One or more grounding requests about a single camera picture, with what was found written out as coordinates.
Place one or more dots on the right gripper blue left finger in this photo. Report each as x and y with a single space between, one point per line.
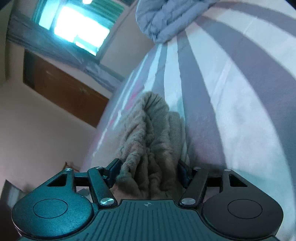
112 171

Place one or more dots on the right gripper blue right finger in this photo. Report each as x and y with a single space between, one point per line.
184 174

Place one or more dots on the brown wooden door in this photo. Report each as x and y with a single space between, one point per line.
62 89

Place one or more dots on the striped pink grey bedsheet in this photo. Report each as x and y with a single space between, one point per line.
231 77

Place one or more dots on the window with green curtain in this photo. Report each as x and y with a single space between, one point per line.
84 23

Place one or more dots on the folded blue-grey duvet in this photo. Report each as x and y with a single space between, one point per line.
160 21

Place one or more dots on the grey side curtain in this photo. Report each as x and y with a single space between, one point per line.
34 38

